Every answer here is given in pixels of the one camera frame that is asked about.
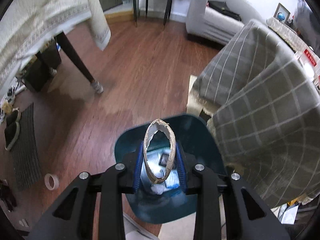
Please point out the red SanDisk card package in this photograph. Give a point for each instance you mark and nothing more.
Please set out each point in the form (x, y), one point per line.
(309, 65)

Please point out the large white paper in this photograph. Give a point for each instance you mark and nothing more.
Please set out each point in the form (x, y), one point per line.
(159, 189)

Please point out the grey floor mat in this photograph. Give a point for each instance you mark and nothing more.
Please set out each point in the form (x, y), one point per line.
(24, 152)

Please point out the dark wooden table leg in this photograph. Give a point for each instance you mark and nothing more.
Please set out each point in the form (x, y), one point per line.
(71, 53)

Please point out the black glossy package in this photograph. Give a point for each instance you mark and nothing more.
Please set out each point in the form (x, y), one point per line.
(163, 159)

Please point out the small blue globe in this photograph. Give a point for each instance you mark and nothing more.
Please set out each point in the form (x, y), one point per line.
(281, 17)

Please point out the beige tablecloth left table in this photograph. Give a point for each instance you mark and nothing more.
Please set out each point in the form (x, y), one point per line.
(26, 25)

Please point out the dark slippers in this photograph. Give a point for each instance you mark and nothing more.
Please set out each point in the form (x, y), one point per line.
(12, 129)

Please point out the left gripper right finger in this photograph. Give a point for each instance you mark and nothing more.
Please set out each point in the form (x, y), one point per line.
(246, 215)

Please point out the masking tape roll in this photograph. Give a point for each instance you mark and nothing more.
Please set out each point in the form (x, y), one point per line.
(51, 181)

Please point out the blue cartoon tissue pack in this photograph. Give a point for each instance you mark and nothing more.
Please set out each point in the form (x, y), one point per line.
(172, 181)

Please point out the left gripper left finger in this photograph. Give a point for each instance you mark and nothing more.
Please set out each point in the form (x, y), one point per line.
(71, 215)

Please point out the grey armchair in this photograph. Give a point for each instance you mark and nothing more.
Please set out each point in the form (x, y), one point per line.
(205, 22)

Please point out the black handbag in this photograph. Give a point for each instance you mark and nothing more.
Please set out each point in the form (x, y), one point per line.
(222, 8)

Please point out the grey checked tablecloth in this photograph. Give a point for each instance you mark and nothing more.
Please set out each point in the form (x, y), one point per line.
(267, 122)

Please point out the framed picture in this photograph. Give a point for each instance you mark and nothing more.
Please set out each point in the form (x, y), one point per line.
(281, 8)

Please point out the beige fringed sideboard cloth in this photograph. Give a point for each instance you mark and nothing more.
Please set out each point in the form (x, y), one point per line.
(288, 35)

